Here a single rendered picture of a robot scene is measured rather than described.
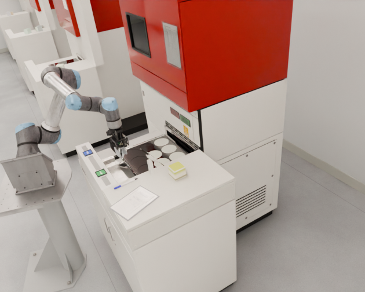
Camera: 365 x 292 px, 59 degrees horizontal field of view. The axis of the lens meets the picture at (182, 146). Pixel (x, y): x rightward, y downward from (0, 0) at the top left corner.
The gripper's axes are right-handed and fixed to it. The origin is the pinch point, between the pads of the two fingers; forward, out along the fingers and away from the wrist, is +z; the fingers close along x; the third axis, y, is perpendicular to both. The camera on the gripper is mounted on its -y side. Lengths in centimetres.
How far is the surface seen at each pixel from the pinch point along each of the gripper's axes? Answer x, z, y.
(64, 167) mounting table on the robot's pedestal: -24, 22, -48
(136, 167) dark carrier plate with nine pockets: 8.9, 14.7, -3.5
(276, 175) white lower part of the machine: 110, 60, 20
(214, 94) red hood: 57, -23, 16
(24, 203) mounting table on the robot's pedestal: -55, 23, -29
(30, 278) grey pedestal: -73, 103, -52
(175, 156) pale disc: 33.4, 14.7, 2.6
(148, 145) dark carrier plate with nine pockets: 27.0, 14.5, -20.1
